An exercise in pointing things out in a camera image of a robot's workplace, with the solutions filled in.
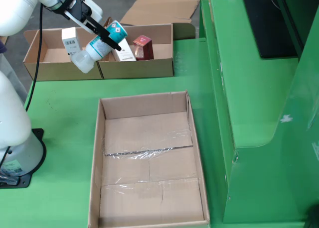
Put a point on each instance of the green metal shelf unit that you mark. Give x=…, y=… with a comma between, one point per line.
x=249, y=88

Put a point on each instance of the tall white product carton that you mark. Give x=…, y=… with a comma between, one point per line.
x=125, y=53

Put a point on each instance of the large shallow cardboard tray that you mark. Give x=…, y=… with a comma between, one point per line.
x=149, y=200

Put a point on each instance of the white spray bottle teal label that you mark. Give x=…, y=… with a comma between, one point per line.
x=98, y=48

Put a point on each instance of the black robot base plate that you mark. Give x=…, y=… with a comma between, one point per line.
x=25, y=182

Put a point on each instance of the white carton with barcode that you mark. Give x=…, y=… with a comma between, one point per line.
x=69, y=40

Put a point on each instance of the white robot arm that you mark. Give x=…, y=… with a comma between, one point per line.
x=15, y=11

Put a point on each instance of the person in purple top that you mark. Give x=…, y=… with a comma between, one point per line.
x=2, y=46

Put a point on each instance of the dark red perfume box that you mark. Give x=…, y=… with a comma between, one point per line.
x=143, y=48

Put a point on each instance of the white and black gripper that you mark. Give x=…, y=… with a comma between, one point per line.
x=87, y=11

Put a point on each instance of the flattened cardboard sheets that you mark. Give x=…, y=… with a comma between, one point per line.
x=159, y=9

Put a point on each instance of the open cardboard box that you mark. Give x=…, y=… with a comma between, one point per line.
x=57, y=72
x=139, y=68

